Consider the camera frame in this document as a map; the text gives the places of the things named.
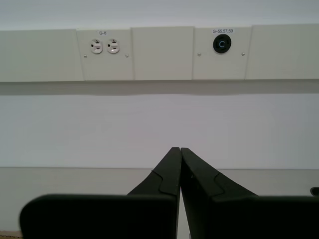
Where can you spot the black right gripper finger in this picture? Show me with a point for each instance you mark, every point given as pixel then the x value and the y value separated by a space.
pixel 249 219
pixel 99 216

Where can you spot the black oval table grommet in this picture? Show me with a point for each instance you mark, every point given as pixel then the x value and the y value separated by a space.
pixel 315 191

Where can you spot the cream duplex outlet cover plate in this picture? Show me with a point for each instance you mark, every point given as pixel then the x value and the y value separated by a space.
pixel 107 67

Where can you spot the cream round socket cover plate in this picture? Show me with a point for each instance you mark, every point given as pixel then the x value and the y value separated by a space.
pixel 221 66

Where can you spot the white power outlet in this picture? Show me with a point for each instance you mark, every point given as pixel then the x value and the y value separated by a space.
pixel 96 46
pixel 112 46

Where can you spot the cream blank cover plate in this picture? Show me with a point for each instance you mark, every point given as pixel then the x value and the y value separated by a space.
pixel 163 53

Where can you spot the black round twist-lock socket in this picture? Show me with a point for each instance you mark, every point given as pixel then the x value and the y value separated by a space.
pixel 222 43

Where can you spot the white G-8 label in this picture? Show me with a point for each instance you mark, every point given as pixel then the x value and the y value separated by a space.
pixel 103 33

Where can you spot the white G-55,57,59 label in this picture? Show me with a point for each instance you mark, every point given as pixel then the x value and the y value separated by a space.
pixel 222 31

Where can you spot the cream wall raceway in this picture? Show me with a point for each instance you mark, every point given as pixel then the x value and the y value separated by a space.
pixel 37 54

